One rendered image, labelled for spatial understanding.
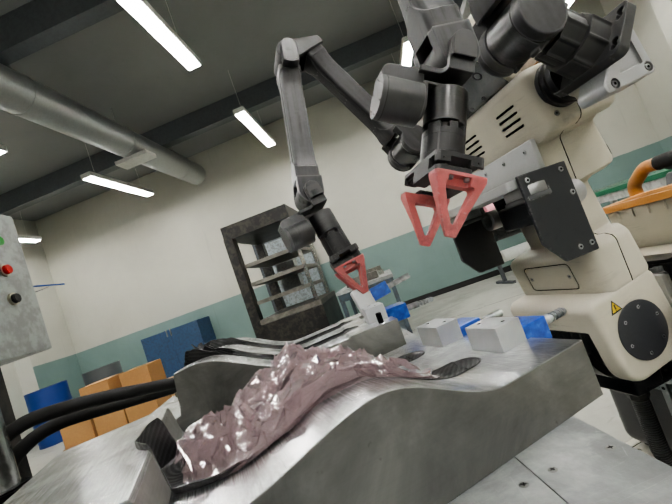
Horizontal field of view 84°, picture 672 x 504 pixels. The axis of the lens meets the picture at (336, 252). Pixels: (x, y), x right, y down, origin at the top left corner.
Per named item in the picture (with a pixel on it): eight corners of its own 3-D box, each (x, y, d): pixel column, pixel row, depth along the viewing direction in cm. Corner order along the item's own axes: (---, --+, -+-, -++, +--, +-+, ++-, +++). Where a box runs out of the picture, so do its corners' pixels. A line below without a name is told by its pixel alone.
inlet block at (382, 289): (412, 287, 84) (400, 266, 85) (417, 284, 79) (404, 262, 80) (361, 315, 82) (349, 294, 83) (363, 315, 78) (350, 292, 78)
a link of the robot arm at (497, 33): (578, 8, 54) (550, 34, 59) (516, -22, 52) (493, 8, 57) (567, 62, 52) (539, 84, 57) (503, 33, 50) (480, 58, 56)
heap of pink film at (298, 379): (376, 362, 52) (357, 309, 53) (456, 379, 36) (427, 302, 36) (185, 453, 43) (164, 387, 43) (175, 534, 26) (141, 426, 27)
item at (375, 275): (406, 314, 614) (387, 262, 620) (416, 339, 426) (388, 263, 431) (366, 328, 622) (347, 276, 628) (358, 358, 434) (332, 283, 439)
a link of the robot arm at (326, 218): (330, 201, 83) (325, 211, 88) (303, 212, 81) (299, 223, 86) (346, 227, 82) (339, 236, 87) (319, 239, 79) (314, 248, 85)
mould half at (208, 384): (386, 344, 88) (366, 290, 89) (416, 369, 62) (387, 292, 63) (179, 422, 84) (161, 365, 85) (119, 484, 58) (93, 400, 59)
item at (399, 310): (433, 311, 73) (423, 284, 73) (442, 313, 68) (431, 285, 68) (370, 334, 72) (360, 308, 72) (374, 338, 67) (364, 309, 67)
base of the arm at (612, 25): (637, 1, 52) (568, 56, 64) (588, -23, 51) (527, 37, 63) (628, 53, 51) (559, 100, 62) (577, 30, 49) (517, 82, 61)
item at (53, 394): (91, 426, 631) (75, 376, 637) (61, 443, 573) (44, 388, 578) (61, 436, 638) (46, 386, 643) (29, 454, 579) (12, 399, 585)
